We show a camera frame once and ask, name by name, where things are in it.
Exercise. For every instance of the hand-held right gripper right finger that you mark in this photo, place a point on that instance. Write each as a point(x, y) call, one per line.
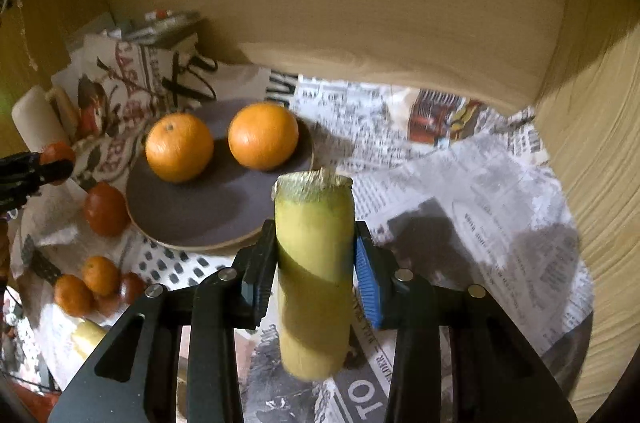
point(367, 285)

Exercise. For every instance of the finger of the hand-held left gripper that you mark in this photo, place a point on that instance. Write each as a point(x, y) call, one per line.
point(35, 168)
point(12, 198)

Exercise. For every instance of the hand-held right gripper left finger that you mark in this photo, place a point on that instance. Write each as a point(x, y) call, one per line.
point(261, 290)

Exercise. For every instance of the yellow corn cob piece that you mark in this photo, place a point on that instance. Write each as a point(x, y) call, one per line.
point(312, 253)
point(88, 337)

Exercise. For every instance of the grey round plate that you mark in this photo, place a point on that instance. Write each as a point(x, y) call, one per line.
point(210, 208)

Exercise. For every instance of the white paper roll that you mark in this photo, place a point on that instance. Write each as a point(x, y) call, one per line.
point(35, 118)

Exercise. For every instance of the dark red tomato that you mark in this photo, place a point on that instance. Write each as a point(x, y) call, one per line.
point(106, 210)

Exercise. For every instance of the white cloth with black dashes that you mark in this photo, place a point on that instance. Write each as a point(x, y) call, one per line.
point(167, 265)

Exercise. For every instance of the small red tangerine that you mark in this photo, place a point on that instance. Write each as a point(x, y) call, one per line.
point(109, 304)
point(134, 288)

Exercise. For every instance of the printed canvas tote bag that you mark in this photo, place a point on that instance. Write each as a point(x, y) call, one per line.
point(125, 78)

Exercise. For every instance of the crumpled newspaper sheet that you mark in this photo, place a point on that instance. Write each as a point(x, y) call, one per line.
point(490, 223)

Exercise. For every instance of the large orange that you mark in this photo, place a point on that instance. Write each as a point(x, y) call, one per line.
point(179, 148)
point(263, 135)

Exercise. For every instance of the flat newspaper sheet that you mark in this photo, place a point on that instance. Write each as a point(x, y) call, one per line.
point(360, 113)

